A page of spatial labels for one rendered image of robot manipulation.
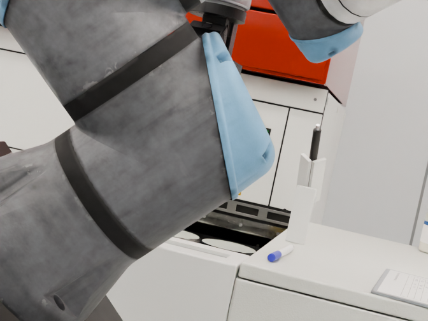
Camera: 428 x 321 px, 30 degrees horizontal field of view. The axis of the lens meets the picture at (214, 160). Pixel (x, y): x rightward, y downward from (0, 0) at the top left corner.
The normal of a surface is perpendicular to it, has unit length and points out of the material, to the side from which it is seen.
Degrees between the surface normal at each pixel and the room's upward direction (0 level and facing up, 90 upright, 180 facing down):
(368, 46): 90
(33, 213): 68
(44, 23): 113
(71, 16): 100
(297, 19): 129
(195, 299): 90
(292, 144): 90
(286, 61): 90
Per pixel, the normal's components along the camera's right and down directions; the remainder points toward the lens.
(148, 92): 0.11, 0.12
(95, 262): 0.56, 0.41
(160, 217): 0.30, 0.58
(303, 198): -0.22, 0.01
